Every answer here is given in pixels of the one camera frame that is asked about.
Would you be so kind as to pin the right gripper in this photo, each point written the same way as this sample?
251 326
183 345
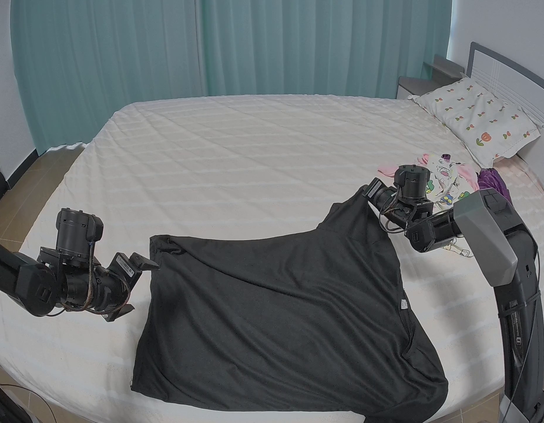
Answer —
380 194

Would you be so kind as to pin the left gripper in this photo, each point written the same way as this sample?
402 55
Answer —
91 289

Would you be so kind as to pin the black T-shirt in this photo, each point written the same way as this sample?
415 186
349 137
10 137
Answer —
276 324

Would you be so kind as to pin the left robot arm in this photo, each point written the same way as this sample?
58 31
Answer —
73 236

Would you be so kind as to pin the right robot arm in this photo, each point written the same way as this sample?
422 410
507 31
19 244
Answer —
488 236

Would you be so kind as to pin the bed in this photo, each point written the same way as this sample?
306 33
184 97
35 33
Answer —
254 157

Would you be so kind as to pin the pink garment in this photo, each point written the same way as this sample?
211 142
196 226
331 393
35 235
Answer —
386 170

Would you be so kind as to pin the white printed pyjama top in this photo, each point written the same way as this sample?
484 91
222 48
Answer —
444 179

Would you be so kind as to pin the grey bedside table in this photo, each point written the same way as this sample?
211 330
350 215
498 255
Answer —
413 87

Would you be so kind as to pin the purple garment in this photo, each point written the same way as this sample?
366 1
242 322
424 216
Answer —
496 181

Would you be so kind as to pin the white printed pillow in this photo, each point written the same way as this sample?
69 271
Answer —
479 117

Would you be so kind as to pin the blue-green curtain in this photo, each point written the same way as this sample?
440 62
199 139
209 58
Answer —
325 33
104 51

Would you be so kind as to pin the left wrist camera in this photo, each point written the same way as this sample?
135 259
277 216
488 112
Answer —
117 313

